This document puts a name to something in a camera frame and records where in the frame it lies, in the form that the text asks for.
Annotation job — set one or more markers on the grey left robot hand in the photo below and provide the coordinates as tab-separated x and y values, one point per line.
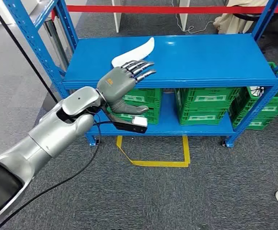
116	85

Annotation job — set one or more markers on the white curved plastic panel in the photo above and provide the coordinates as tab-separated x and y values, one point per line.
139	50

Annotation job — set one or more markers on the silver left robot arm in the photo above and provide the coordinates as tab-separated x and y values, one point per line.
57	133

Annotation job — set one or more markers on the blue metal shelf rack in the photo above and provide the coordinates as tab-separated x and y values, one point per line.
189	60

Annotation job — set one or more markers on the green plastic crate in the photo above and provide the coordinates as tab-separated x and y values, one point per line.
201	108
148	95
268	111

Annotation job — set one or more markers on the white desk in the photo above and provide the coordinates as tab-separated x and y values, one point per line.
116	16

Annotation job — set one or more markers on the red barrier belt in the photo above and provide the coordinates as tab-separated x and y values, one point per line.
153	9

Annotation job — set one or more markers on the yellow floor tape square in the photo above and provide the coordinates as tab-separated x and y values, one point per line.
158	163

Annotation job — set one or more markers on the black pole with round base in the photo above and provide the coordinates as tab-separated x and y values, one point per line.
33	68

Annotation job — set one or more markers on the person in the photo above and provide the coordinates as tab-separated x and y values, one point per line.
235	23

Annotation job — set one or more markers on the black stool with chrome base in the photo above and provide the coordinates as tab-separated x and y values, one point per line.
247	16

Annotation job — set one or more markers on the pale and black wrist camera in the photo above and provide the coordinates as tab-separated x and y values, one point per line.
129	125

